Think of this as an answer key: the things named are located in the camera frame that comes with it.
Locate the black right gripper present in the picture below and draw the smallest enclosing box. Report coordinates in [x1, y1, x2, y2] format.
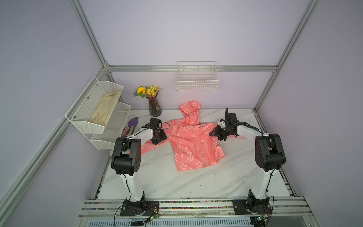
[209, 125, 233, 141]

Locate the pink printed hooded jacket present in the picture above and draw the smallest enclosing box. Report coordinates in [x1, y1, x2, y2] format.
[141, 101, 226, 172]

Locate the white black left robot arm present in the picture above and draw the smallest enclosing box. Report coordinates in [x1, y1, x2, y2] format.
[111, 117, 167, 209]

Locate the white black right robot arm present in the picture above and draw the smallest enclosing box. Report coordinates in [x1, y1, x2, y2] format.
[209, 109, 286, 215]

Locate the dark glass vase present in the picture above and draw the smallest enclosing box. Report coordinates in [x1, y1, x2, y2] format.
[148, 97, 162, 117]

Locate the yellow flower bouquet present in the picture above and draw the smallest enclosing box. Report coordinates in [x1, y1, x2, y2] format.
[134, 85, 162, 98]

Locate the beige cloth in shelf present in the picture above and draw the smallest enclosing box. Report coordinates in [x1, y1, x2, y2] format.
[88, 91, 121, 126]

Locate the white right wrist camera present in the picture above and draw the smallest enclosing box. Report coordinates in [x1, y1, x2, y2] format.
[217, 119, 226, 128]

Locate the pink handled garden tool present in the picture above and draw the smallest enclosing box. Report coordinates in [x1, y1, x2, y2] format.
[121, 127, 130, 137]

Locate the white wire wall basket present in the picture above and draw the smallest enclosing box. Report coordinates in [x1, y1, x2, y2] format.
[176, 61, 219, 92]

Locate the white two-tier wire shelf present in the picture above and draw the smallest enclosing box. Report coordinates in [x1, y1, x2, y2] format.
[65, 77, 131, 150]

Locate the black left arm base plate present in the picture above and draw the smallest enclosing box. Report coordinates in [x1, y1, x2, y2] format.
[119, 200, 160, 217]

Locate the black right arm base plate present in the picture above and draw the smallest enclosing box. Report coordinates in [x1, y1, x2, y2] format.
[232, 199, 272, 215]

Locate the aluminium front rail frame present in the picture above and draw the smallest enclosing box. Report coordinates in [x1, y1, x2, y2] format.
[76, 197, 319, 227]

